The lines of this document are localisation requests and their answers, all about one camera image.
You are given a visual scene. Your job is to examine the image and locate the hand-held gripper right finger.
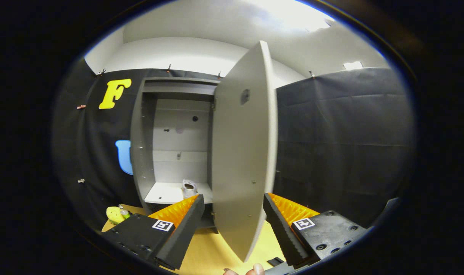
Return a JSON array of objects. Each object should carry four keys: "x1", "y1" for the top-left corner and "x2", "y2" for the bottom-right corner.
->
[{"x1": 262, "y1": 192, "x2": 370, "y2": 268}]

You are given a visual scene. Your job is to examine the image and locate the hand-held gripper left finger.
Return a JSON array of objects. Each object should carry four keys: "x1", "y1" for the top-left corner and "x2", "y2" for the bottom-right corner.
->
[{"x1": 100, "y1": 194, "x2": 205, "y2": 271}]

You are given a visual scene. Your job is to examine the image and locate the white shoes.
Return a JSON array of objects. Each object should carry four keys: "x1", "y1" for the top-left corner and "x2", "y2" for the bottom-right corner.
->
[{"x1": 181, "y1": 179, "x2": 198, "y2": 199}]

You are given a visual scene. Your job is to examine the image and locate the beige shoe cabinet door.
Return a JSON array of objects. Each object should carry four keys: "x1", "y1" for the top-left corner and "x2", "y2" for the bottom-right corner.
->
[{"x1": 211, "y1": 40, "x2": 279, "y2": 263}]

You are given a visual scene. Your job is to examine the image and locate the dark grey shoe cabinet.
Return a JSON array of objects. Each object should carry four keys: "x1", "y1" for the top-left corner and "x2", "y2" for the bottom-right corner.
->
[{"x1": 130, "y1": 76, "x2": 221, "y2": 233}]

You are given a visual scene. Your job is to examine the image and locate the white cabinet shelf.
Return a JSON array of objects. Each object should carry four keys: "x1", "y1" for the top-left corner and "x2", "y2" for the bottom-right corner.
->
[{"x1": 144, "y1": 182, "x2": 213, "y2": 205}]

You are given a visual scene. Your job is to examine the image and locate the yellow plush toy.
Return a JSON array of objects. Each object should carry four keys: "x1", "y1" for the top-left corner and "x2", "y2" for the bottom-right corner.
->
[{"x1": 106, "y1": 206, "x2": 125, "y2": 225}]

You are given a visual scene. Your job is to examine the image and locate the black backdrop cloth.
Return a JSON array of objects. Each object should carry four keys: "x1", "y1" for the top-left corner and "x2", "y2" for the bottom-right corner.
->
[{"x1": 52, "y1": 57, "x2": 415, "y2": 233}]

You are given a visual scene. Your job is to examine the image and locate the long ceiling light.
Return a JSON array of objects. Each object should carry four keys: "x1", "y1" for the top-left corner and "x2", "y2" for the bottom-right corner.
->
[{"x1": 255, "y1": 0, "x2": 335, "y2": 33}]

